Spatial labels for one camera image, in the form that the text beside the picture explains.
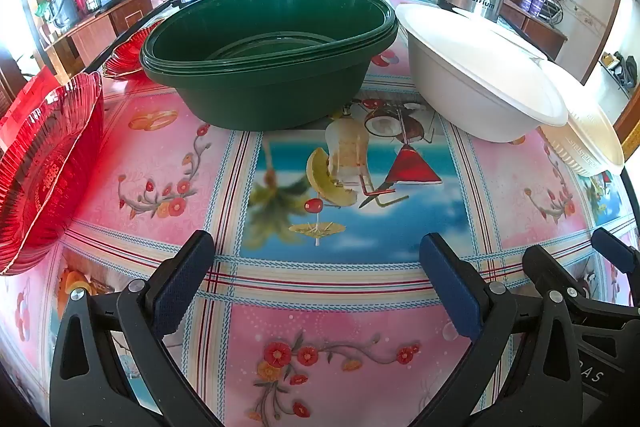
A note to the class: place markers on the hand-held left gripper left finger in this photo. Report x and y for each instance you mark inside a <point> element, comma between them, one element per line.
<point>182,279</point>

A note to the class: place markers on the wooden side cabinet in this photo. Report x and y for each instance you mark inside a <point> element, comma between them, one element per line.
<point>540,32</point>

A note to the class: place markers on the white foam bowl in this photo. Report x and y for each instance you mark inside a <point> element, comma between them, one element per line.
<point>475,92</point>

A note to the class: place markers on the red bag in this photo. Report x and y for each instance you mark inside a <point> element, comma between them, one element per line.
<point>30,102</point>

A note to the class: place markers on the stack of red plates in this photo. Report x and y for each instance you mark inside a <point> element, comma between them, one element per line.
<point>45,177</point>

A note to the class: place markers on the printed floral tablecloth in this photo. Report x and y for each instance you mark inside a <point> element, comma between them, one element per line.
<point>325,307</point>

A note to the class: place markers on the small red plate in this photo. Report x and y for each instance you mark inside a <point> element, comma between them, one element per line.
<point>125,59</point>

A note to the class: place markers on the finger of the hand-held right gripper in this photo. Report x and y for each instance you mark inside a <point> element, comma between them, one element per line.
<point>542,267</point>
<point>615,249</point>

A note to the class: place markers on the cream ribbed plastic bowl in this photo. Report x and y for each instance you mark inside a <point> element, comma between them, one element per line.
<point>590,132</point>

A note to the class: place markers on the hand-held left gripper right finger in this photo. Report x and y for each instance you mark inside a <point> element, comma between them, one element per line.
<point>452,287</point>

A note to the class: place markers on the blue kettle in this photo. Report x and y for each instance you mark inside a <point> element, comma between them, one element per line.
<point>62,7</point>

